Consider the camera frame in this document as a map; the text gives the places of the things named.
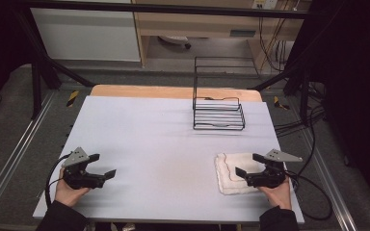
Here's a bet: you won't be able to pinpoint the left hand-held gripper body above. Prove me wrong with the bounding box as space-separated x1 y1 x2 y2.
61 146 107 191

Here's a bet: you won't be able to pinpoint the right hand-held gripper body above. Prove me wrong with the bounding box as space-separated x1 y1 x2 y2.
246 148 304 190

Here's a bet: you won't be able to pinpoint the white towel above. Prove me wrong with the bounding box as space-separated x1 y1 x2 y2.
214 152 271 196

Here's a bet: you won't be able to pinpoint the person's left hand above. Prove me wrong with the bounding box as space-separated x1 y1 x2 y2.
54 167 92 208

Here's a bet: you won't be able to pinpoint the person's right hand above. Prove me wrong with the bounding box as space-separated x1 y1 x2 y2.
257 176 294 211

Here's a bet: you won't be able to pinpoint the yellow black tape strip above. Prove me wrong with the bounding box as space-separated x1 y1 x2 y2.
66 90 80 108
273 95 291 111

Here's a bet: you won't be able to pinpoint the dark curtain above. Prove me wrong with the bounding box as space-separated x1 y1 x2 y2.
297 0 370 206
0 0 35 118

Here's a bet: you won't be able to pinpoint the white cabinet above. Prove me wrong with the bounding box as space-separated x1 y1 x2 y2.
29 7 142 63

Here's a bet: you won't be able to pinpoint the wooden desk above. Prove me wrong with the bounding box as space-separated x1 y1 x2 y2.
130 0 313 69

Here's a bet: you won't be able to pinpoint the office chair base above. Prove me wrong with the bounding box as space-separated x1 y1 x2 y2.
157 35 193 50

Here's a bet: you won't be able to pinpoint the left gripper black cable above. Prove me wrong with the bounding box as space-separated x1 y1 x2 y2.
44 153 73 208

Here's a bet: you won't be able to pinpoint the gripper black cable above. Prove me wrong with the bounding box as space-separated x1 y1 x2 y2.
283 168 333 222
44 153 73 208

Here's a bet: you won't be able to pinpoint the bundle of black floor cables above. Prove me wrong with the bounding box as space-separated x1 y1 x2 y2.
273 81 327 139

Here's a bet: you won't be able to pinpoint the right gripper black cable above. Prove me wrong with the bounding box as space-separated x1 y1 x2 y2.
283 168 333 222

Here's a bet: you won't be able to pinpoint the black wire rack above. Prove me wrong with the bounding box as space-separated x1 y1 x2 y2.
192 56 260 132

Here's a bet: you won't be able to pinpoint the aluminium floor rail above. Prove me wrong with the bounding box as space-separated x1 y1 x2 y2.
297 126 357 231
0 90 56 222

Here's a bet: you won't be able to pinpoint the black metal frame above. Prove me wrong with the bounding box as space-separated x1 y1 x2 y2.
11 0 322 127

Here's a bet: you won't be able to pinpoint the hanging cables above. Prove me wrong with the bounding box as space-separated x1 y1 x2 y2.
257 0 303 73

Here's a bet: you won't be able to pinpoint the white wall socket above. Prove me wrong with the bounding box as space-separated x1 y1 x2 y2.
251 0 279 11

